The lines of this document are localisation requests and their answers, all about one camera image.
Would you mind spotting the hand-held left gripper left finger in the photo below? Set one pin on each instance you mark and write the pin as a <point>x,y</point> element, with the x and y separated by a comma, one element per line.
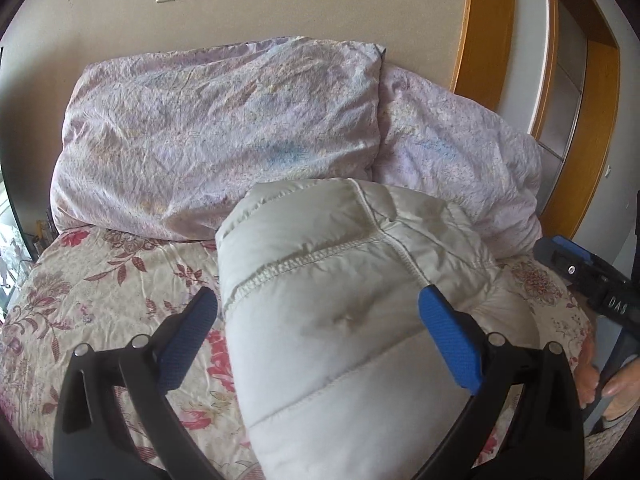
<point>187,340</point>

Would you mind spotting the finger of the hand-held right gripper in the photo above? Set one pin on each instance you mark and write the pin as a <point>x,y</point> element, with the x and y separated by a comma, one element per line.
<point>565,257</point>

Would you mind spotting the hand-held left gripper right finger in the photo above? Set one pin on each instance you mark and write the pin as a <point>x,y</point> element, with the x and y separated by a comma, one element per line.
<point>450,345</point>

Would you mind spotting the person's right hand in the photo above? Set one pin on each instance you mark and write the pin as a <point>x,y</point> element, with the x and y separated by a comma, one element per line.
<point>622,386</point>

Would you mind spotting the floral bed sheet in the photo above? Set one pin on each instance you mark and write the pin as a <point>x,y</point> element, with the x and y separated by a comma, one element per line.
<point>100,285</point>

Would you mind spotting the lilac floral pillow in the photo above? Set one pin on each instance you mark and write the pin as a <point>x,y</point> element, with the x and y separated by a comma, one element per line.
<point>450,150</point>
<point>200,135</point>

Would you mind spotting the wooden door frame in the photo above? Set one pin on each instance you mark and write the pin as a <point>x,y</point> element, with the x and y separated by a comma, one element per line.
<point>485,35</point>

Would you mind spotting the white down jacket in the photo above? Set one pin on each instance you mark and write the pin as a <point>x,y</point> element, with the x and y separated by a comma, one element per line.
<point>325,285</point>

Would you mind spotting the dark pen holder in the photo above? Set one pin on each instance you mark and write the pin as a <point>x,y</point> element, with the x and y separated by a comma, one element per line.
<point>41,235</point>

